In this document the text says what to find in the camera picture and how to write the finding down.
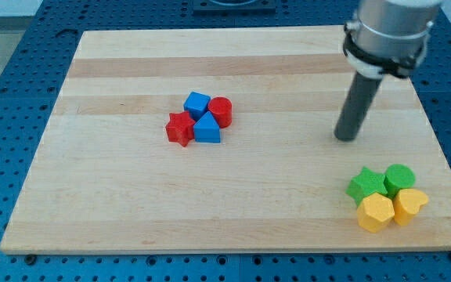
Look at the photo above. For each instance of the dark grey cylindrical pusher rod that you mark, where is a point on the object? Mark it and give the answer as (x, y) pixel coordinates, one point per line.
(358, 101)

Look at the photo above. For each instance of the red cylinder block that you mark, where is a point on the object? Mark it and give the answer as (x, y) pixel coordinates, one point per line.
(222, 110)

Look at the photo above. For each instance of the blue cube block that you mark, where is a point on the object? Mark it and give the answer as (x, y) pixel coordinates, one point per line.
(196, 104)

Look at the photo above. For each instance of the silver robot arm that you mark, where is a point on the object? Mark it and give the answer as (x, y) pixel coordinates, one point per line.
(384, 37)

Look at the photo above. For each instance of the green star block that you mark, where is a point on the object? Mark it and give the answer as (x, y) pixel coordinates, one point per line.
(364, 184)

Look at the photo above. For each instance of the green cylinder block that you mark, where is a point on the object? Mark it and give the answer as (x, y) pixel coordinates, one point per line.
(398, 177)

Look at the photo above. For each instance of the yellow heart block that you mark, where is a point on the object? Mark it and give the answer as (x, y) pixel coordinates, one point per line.
(407, 204)

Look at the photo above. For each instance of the yellow pentagon block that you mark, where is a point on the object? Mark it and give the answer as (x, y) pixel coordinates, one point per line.
(375, 212)

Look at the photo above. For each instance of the light wooden board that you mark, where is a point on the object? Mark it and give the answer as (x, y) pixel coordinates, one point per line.
(105, 179)

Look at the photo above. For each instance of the blue triangle block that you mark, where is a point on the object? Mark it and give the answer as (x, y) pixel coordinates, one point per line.
(207, 130)

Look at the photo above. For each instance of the red star block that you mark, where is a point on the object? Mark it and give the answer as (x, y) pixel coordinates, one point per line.
(179, 129)

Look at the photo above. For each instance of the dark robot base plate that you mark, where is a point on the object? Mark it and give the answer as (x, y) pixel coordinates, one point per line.
(233, 6)

